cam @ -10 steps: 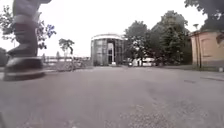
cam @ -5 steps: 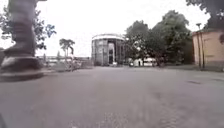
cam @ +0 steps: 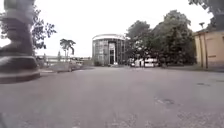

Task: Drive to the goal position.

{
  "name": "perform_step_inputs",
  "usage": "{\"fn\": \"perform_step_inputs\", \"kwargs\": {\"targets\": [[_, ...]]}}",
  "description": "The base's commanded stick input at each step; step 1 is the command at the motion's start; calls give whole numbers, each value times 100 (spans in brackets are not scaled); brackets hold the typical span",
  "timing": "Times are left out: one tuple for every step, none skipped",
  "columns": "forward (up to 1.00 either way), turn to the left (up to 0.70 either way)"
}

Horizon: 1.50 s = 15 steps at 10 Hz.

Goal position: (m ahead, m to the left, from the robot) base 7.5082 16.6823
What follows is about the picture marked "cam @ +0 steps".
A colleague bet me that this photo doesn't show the large dark green trees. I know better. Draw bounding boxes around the large dark green trees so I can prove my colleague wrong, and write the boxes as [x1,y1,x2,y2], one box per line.
[125,9,198,67]

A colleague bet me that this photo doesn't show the leafy tree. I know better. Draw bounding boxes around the leafy tree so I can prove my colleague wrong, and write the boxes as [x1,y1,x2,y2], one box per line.
[31,5,58,52]

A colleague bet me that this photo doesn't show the yellow building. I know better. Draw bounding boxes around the yellow building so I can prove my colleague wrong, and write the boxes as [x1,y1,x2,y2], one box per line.
[192,29,224,70]

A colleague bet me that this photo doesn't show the round glass building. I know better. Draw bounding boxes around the round glass building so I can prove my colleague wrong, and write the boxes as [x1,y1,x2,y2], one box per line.
[91,33,127,67]

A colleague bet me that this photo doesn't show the grey asphalt ground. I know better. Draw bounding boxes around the grey asphalt ground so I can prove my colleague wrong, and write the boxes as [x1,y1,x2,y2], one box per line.
[0,65,224,128]

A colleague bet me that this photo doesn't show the slender tall tree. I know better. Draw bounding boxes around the slender tall tree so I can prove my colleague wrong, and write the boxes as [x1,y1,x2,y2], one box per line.
[59,38,77,62]

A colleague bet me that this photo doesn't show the dark blurred bulky object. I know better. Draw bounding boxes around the dark blurred bulky object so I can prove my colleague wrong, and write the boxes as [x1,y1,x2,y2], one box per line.
[0,0,42,85]

